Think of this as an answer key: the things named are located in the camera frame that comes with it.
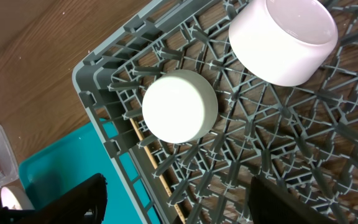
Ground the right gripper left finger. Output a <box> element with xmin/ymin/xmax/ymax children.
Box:
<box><xmin>0</xmin><ymin>173</ymin><xmax>108</xmax><ymax>224</ymax></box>

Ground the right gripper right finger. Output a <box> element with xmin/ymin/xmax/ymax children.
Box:
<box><xmin>249</xmin><ymin>177</ymin><xmax>334</xmax><ymax>224</ymax></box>

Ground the white bowl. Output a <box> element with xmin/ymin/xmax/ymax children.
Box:
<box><xmin>142</xmin><ymin>70</ymin><xmax>218</xmax><ymax>144</ymax></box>

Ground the pink bowl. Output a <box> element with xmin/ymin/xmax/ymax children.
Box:
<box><xmin>229</xmin><ymin>0</ymin><xmax>339</xmax><ymax>86</ymax></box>

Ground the grey dishwasher rack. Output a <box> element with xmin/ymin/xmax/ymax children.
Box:
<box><xmin>72</xmin><ymin>0</ymin><xmax>358</xmax><ymax>223</ymax></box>

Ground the teal serving tray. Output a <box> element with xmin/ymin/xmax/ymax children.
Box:
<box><xmin>19</xmin><ymin>123</ymin><xmax>142</xmax><ymax>224</ymax></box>

